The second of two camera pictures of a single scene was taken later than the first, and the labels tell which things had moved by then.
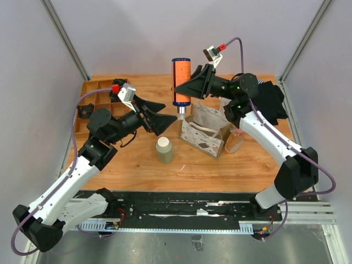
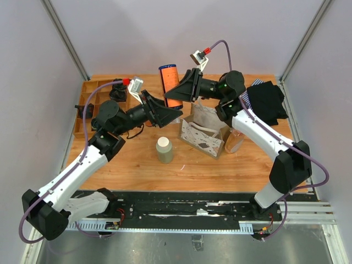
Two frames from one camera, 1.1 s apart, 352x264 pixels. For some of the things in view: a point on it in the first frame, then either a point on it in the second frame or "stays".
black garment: [268, 102] stays
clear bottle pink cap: [234, 140] stays
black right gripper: [199, 85] to [188, 88]
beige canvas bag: [205, 128] stays
